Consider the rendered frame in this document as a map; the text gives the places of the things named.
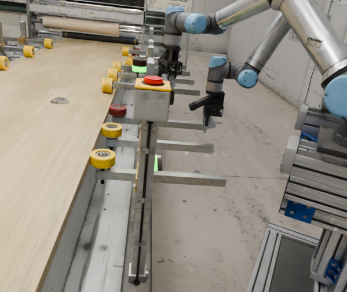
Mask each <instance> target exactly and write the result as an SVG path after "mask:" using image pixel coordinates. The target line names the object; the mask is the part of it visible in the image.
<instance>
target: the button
mask: <svg viewBox="0 0 347 292"><path fill-rule="evenodd" d="M143 81H144V82H145V83H147V84H150V85H161V84H162V83H163V79H162V78H161V77H159V76H145V77H144V79H143Z"/></svg>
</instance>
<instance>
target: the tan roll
mask: <svg viewBox="0 0 347 292"><path fill-rule="evenodd" d="M34 22H35V23H43V26H44V27H45V28H54V29H60V30H70V31H80V32H91V33H97V34H108V35H119V32H131V33H136V34H143V31H141V30H131V29H124V28H119V24H117V23H106V22H100V21H90V20H80V19H70V18H64V17H54V16H43V20H40V19H34Z"/></svg>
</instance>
